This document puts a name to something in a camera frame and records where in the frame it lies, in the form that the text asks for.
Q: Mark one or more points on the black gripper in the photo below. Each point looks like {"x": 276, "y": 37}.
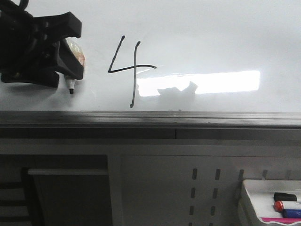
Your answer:
{"x": 20, "y": 35}

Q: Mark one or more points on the white black-tipped whiteboard marker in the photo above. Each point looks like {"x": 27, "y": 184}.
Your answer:
{"x": 76, "y": 66}

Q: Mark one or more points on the dark shelf unit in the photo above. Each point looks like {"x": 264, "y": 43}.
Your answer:
{"x": 55, "y": 190}

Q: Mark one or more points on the white plastic marker tray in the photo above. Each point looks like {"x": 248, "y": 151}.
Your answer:
{"x": 257, "y": 200}

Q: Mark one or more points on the red capped marker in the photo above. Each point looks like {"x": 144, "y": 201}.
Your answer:
{"x": 279, "y": 206}

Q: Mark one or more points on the blue capped marker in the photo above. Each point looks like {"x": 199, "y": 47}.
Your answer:
{"x": 291, "y": 213}

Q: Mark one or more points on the pink and white eraser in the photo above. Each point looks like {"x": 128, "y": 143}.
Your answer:
{"x": 286, "y": 221}

